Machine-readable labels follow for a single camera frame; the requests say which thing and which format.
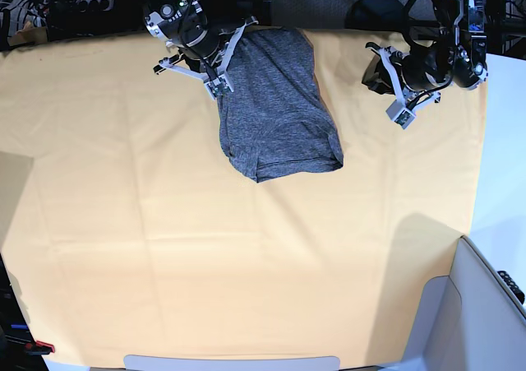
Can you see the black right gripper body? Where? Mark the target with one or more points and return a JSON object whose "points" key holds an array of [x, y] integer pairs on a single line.
{"points": [[205, 52]]}

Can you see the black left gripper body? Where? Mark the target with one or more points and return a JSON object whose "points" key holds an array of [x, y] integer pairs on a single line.
{"points": [[417, 72]]}

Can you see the grey long-sleeve T-shirt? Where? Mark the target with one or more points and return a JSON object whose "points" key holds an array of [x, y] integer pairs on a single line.
{"points": [[274, 123]]}

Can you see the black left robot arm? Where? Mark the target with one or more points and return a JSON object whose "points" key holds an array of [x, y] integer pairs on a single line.
{"points": [[457, 55]]}

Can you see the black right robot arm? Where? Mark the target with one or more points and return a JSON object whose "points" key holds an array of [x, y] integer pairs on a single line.
{"points": [[162, 17]]}

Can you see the black round chair base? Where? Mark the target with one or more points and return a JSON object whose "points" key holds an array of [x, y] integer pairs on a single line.
{"points": [[376, 15]]}

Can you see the white power strip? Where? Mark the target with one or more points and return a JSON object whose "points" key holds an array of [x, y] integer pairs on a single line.
{"points": [[84, 6]]}

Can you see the yellow table cloth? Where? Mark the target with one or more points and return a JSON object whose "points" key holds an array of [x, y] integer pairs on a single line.
{"points": [[126, 231]]}

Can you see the red black clamp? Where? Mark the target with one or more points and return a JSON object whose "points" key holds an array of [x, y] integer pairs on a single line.
{"points": [[38, 348]]}

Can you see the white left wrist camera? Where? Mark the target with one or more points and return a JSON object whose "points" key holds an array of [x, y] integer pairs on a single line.
{"points": [[403, 112]]}

